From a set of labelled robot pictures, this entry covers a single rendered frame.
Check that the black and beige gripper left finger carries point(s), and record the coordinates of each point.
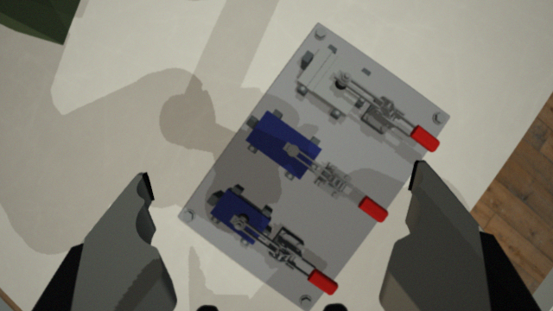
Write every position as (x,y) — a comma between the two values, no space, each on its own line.
(115,267)

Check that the toggle clamp with red handle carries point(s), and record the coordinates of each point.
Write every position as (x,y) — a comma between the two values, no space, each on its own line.
(331,187)
(288,247)

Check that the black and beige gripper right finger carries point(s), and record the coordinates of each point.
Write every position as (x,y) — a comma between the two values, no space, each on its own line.
(448,263)

